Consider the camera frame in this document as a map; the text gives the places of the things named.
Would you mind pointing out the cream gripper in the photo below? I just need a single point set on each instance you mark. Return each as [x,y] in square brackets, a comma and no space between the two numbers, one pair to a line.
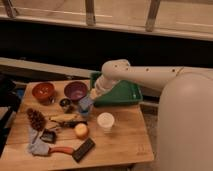
[93,94]

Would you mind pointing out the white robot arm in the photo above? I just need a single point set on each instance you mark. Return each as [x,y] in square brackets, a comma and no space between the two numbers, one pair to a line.
[185,112]

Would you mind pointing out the blue plastic cup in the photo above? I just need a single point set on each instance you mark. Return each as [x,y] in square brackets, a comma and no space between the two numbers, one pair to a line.
[84,113]

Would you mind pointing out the small metal cup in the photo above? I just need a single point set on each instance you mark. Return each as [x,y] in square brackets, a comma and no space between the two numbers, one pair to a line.
[65,104]

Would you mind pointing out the white plastic cup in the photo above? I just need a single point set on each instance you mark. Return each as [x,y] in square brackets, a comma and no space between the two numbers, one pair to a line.
[106,121]

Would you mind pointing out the purple bowl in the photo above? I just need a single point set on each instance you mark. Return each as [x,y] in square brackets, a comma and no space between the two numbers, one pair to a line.
[75,90]

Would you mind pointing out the green plastic tray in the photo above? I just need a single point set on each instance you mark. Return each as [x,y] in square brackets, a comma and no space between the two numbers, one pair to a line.
[122,94]

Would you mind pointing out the yellow banana toy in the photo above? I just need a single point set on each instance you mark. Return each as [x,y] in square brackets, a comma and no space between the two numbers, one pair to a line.
[63,117]

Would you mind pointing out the orange round fruit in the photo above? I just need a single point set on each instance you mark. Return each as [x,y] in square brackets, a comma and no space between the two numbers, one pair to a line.
[81,130]

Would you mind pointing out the wooden table board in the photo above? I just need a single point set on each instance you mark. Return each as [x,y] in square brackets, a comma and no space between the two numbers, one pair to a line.
[127,142]

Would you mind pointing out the red bowl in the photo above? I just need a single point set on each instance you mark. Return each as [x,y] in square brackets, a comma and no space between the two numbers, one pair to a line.
[43,92]

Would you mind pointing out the small black square dish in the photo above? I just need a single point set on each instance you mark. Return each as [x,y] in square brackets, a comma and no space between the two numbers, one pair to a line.
[48,136]

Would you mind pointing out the brown pine cone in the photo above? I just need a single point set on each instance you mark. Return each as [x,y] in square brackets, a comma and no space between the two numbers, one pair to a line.
[36,119]

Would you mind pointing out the grey cloth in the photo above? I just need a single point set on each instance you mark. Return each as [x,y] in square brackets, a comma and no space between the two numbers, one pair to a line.
[36,146]

